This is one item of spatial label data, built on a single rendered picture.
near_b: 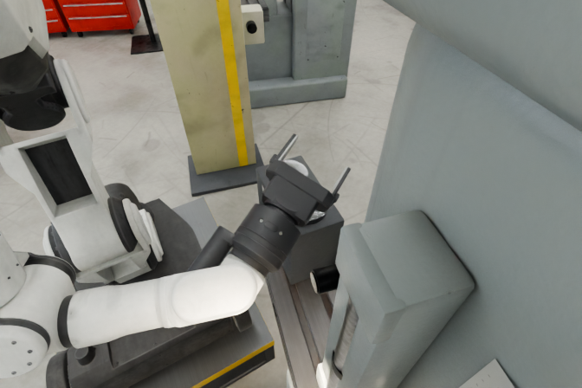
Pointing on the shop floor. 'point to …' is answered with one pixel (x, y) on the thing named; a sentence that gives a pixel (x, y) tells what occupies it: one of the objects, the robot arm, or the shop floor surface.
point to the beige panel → (205, 63)
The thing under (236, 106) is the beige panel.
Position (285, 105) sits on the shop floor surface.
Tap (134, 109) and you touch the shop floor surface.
